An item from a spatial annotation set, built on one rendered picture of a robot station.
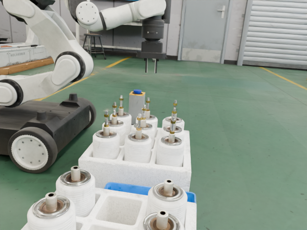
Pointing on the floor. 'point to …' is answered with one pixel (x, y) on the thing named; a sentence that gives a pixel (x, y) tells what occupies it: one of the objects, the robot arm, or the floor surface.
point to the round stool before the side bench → (94, 44)
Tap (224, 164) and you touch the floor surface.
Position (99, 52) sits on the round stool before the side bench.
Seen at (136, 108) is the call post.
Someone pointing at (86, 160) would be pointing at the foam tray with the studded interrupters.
